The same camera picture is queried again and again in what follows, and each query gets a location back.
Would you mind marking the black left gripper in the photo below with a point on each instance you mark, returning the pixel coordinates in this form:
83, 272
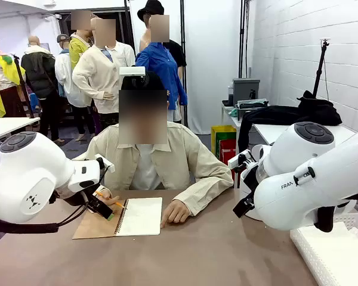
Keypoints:
80, 199

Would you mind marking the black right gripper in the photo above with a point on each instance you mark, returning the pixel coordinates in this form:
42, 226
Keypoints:
250, 181

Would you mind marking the yellow pencil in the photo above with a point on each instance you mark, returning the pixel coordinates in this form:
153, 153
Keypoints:
119, 204

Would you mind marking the brown spiral notebook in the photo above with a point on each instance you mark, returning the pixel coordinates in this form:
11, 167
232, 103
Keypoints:
143, 217

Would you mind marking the white paper stack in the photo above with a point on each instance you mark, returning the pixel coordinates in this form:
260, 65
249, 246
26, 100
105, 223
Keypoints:
340, 256

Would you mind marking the person left forearm beige sleeve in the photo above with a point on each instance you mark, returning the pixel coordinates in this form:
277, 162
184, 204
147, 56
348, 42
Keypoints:
206, 190

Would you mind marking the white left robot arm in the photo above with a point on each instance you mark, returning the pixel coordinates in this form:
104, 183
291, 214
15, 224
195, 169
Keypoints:
24, 178

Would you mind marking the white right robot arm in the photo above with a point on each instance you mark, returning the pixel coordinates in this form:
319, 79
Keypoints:
286, 193

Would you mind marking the person right hand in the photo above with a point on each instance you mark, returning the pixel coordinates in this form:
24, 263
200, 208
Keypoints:
106, 193

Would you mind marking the person left hand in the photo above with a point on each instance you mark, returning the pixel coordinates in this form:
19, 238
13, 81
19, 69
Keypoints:
177, 211

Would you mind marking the red bag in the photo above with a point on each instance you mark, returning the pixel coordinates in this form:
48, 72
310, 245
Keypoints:
226, 155

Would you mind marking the white perforated plastic basket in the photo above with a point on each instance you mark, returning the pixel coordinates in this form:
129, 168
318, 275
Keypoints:
304, 253

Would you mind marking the white desk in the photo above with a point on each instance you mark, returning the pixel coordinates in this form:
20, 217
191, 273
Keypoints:
265, 131

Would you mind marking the yellow green bag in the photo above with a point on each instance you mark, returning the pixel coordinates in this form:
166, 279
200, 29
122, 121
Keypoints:
223, 128

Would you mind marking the person torso beige jacket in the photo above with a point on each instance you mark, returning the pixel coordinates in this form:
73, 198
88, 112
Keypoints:
179, 155

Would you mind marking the white side table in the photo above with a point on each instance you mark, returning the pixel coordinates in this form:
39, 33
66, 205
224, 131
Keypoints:
234, 121

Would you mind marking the teal cloth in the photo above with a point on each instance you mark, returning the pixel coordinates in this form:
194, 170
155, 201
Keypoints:
233, 112

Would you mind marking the black cloth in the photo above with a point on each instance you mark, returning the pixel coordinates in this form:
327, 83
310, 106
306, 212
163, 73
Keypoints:
274, 114

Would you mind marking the person head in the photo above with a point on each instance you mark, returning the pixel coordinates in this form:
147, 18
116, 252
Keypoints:
143, 119

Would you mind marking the black tray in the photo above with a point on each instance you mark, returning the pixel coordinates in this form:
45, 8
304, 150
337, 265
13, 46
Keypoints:
252, 104

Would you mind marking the grey box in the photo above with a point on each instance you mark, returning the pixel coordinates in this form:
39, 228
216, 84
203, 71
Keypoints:
246, 89

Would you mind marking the white table with leg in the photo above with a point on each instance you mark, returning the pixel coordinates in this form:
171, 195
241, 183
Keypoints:
9, 125

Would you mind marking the black cap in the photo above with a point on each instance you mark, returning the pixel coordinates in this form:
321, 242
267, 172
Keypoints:
155, 82

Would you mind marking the mannequin in cream cardigan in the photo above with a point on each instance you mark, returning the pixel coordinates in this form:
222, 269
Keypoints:
98, 68

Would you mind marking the thin black tripod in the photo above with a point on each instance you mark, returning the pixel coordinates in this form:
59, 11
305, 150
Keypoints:
24, 87

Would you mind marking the mannequin in blue shirt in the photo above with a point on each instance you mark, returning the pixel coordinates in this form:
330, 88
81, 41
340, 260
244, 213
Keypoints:
161, 65

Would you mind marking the mannequin in yellow shirt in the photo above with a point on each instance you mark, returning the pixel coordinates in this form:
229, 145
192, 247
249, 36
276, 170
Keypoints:
76, 50

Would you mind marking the mannequin in black tee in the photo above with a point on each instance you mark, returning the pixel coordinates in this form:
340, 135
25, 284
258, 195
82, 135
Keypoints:
179, 53

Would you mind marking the black light stand pole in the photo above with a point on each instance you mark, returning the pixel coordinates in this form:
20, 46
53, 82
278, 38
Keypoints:
182, 29
242, 35

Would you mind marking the black bucket hat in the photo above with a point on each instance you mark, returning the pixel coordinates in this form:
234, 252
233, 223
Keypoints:
150, 9

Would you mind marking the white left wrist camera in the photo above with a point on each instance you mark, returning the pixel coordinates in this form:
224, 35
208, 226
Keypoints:
106, 163

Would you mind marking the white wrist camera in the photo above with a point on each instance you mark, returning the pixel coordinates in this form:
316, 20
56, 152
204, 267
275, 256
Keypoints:
106, 163
237, 159

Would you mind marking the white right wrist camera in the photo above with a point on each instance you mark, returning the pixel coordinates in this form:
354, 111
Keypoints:
237, 159

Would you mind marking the white head camera with mount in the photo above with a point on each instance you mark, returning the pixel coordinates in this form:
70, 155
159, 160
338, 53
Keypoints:
132, 71

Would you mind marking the black tripod with camera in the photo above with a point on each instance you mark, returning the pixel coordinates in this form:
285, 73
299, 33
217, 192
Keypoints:
318, 74

